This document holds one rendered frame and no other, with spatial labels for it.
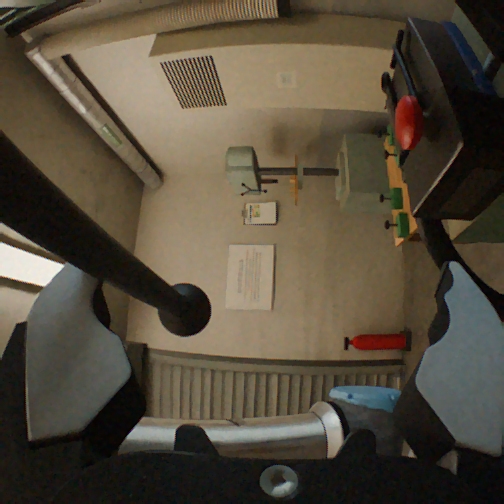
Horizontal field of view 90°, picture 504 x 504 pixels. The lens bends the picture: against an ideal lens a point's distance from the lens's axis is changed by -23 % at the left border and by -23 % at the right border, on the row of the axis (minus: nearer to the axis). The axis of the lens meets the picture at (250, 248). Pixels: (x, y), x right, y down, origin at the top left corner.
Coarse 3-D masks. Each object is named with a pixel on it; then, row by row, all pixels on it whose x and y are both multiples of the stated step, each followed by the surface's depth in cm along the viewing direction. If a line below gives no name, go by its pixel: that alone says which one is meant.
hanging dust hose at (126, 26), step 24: (192, 0) 121; (216, 0) 118; (240, 0) 117; (264, 0) 115; (288, 0) 113; (96, 24) 127; (120, 24) 126; (144, 24) 126; (168, 24) 127; (192, 24) 128; (48, 48) 132; (72, 48) 134
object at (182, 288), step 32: (0, 160) 4; (0, 192) 4; (32, 192) 5; (32, 224) 5; (64, 224) 6; (96, 224) 8; (64, 256) 7; (96, 256) 8; (128, 256) 10; (128, 288) 11; (160, 288) 13; (192, 288) 20; (160, 320) 19; (192, 320) 19
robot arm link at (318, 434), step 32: (288, 416) 50; (320, 416) 49; (352, 416) 47; (384, 416) 46; (128, 448) 38; (160, 448) 39; (224, 448) 41; (256, 448) 42; (288, 448) 43; (320, 448) 44; (384, 448) 44
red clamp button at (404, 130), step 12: (408, 96) 14; (396, 108) 16; (408, 108) 14; (420, 108) 14; (396, 120) 16; (408, 120) 14; (420, 120) 14; (396, 132) 16; (408, 132) 14; (420, 132) 14; (408, 144) 15
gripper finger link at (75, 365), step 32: (64, 288) 8; (96, 288) 9; (32, 320) 7; (64, 320) 7; (96, 320) 7; (32, 352) 6; (64, 352) 6; (96, 352) 7; (32, 384) 5; (64, 384) 6; (96, 384) 6; (128, 384) 6; (32, 416) 5; (64, 416) 5; (96, 416) 5; (128, 416) 6; (96, 448) 5
